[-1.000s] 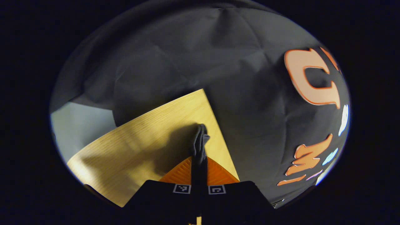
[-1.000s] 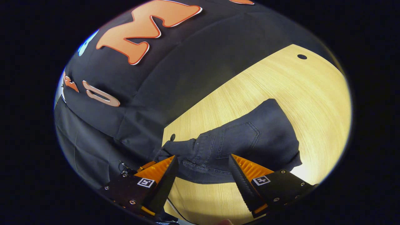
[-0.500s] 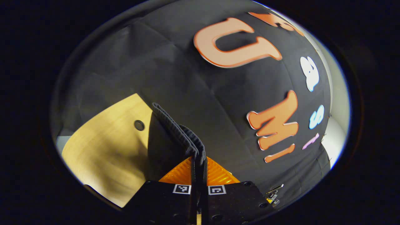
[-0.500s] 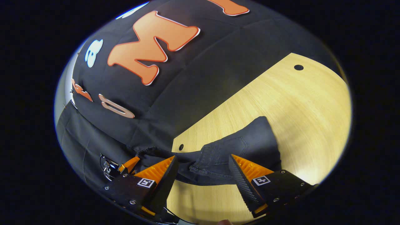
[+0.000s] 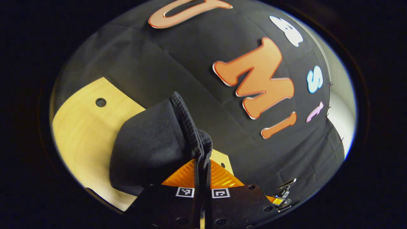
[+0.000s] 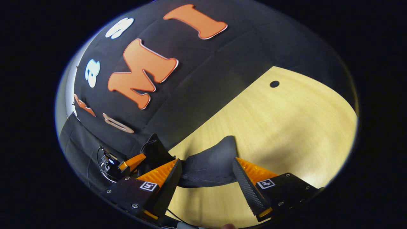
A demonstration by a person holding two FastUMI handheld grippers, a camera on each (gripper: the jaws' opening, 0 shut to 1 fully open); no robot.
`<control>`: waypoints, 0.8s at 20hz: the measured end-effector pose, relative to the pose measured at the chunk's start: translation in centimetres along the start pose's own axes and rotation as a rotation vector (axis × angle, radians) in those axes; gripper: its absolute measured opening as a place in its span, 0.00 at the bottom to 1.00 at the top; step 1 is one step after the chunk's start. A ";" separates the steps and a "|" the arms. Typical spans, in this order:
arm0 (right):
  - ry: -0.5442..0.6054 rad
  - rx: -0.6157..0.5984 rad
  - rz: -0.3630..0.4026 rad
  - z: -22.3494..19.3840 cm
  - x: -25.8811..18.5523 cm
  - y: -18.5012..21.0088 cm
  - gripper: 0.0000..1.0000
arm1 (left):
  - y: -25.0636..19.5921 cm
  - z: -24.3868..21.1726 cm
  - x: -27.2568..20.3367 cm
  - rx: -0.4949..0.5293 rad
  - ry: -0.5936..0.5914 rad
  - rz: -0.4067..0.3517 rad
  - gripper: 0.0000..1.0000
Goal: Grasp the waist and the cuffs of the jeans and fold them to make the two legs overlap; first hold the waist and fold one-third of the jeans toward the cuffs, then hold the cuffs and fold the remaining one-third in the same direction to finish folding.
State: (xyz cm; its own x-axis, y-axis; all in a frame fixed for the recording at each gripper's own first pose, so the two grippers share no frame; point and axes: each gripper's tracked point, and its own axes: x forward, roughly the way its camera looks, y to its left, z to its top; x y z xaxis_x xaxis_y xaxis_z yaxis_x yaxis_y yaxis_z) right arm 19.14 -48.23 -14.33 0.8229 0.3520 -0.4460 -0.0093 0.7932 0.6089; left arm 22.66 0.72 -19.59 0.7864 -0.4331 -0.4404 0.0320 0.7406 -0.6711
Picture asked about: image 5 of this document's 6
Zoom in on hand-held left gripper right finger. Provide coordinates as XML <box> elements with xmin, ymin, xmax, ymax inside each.
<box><xmin>205</xmin><ymin>160</ymin><xmax>280</xmax><ymax>229</ymax></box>

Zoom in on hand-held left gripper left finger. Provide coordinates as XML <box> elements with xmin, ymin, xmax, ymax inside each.
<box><xmin>126</xmin><ymin>159</ymin><xmax>201</xmax><ymax>229</ymax></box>

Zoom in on dark blue jeans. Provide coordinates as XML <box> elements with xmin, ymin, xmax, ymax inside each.
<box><xmin>110</xmin><ymin>92</ymin><xmax>213</xmax><ymax>196</ymax></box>

